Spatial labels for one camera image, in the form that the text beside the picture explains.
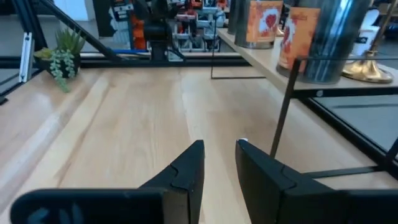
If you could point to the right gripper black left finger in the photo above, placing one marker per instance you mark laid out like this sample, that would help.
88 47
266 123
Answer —
155 205

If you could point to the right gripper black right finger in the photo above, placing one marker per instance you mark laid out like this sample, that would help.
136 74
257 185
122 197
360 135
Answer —
280 202

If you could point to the gold candlestick holder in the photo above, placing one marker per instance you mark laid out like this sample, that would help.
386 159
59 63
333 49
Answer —
367 71

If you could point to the scented candle tin orange label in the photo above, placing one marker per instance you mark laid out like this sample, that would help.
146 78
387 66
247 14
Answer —
335 46
261 21

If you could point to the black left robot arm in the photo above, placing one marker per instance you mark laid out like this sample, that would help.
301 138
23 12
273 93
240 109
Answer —
158 34

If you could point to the succulent plant black pot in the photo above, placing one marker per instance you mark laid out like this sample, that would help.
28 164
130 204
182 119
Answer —
63 59

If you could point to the white trash bin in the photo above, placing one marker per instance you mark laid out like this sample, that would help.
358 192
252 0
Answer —
362 48

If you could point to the storage rack orange bins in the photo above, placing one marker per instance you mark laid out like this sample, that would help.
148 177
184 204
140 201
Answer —
199 25

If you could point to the silver aluminium extrusion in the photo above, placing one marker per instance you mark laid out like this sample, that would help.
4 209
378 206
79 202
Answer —
26 56

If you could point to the wooden shelf black frame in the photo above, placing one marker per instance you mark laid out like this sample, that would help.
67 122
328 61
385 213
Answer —
267 59

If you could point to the black metal table frame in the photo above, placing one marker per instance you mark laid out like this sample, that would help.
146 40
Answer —
199 62

